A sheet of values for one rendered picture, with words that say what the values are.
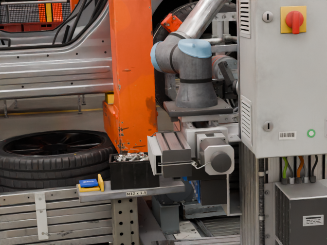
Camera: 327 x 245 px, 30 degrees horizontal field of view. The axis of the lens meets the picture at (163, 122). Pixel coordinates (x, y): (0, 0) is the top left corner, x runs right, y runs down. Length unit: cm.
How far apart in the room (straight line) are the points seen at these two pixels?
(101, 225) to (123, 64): 74
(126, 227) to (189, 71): 76
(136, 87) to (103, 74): 53
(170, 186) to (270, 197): 66
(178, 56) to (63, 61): 104
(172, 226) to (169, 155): 116
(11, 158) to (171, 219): 81
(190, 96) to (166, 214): 98
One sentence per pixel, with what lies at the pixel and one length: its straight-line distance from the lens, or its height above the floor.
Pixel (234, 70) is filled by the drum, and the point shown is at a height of 86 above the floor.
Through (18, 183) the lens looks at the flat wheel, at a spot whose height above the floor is 39.
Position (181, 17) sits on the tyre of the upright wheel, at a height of 111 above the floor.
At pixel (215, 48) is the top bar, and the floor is 97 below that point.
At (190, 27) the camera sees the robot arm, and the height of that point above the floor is 109.
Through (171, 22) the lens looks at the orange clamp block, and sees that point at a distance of 292.
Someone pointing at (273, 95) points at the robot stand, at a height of 93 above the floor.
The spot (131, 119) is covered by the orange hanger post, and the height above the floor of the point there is 70.
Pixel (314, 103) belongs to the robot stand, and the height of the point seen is 90.
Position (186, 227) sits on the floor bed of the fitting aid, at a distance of 309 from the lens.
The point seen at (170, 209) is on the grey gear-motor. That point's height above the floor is 20.
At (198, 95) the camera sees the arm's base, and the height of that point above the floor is 86.
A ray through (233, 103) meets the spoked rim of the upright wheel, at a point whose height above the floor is 66.
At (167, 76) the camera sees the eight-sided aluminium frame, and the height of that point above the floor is 83.
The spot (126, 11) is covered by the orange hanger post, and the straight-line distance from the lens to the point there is 257.
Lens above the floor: 120
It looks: 11 degrees down
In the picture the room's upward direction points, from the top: 2 degrees counter-clockwise
